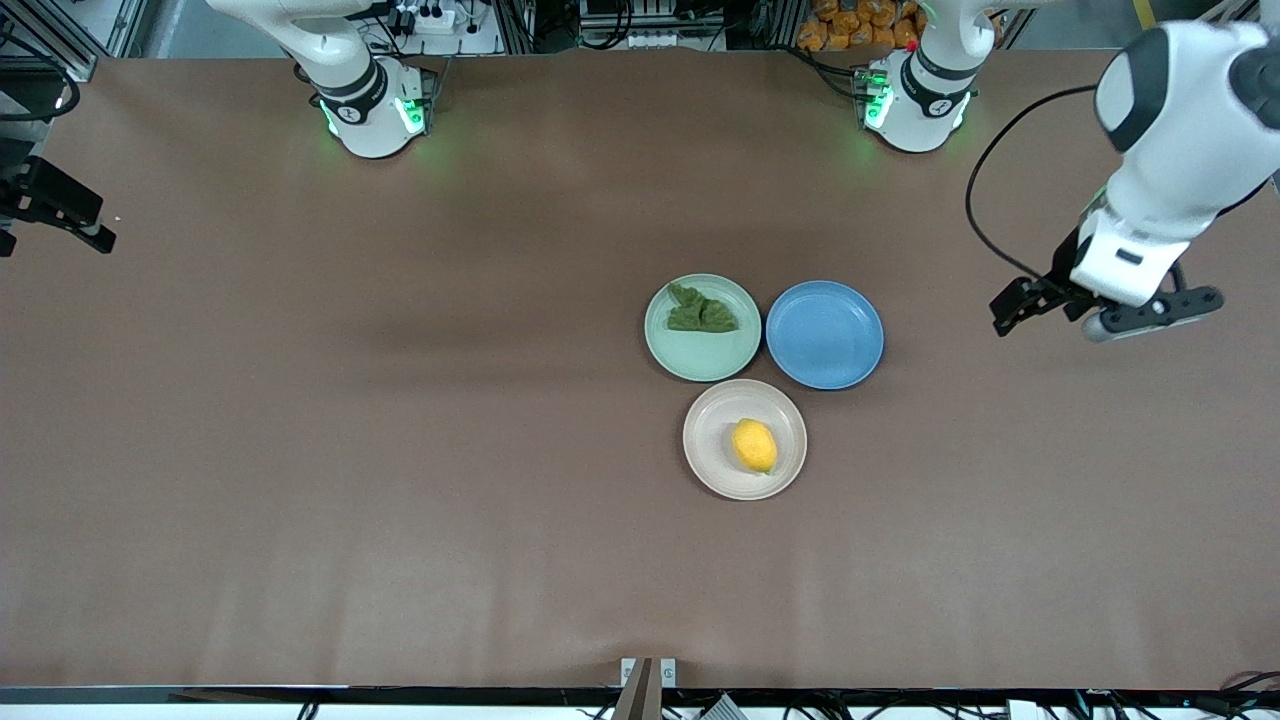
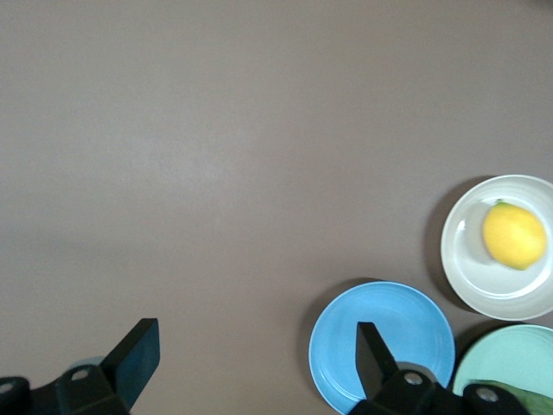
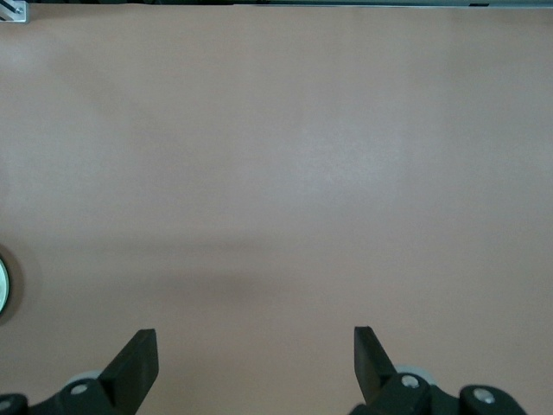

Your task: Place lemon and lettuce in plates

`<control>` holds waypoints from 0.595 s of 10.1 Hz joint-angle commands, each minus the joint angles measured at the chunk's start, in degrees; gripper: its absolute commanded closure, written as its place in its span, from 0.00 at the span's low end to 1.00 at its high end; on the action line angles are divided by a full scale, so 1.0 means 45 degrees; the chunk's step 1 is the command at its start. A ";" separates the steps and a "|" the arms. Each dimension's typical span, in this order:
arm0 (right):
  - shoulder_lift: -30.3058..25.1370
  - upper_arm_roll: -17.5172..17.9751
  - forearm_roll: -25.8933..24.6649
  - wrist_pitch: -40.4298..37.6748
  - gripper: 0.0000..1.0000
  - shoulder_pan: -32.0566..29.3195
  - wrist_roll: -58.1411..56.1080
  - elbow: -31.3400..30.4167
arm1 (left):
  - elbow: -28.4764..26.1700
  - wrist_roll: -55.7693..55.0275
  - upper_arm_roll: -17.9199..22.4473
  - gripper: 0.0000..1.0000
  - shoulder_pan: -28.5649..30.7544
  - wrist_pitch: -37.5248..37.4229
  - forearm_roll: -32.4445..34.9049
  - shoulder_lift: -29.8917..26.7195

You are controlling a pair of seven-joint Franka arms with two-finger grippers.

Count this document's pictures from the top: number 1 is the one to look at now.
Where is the yellow lemon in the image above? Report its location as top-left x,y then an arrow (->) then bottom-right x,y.
731,418 -> 780,476

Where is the green lettuce leaf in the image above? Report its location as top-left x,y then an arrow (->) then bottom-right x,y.
666,282 -> 742,335

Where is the blue plate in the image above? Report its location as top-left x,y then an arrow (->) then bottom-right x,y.
765,280 -> 885,391

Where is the light green plate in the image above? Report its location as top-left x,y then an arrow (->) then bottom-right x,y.
644,273 -> 763,383

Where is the beige plate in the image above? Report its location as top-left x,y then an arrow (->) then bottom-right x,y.
683,379 -> 808,501

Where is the bag of oranges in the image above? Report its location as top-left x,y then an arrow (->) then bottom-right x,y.
797,0 -> 926,53

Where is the white power strip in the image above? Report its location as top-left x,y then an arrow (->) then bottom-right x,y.
385,0 -> 463,37

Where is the grey metal frame piece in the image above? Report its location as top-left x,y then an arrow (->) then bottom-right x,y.
0,90 -> 49,166

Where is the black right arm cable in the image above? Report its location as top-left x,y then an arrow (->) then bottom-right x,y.
0,72 -> 82,123

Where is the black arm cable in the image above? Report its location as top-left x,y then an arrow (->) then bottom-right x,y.
0,72 -> 82,123
964,84 -> 1101,283

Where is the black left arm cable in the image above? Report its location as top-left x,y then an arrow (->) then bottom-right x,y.
964,84 -> 1101,283

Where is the metal bracket with post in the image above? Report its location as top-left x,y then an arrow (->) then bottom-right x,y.
612,657 -> 678,720

